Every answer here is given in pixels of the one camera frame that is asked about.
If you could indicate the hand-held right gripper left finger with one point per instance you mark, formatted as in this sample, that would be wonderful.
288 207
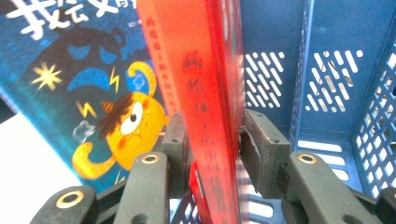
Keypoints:
177 149

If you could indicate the blue plastic file rack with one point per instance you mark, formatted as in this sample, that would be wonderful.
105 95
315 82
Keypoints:
342 31

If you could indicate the blue picture book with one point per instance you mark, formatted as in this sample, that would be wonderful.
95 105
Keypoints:
62 77

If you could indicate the red picture book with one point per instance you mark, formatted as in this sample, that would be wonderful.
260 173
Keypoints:
199 62

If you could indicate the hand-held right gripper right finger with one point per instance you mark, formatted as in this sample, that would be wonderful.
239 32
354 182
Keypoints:
264 149

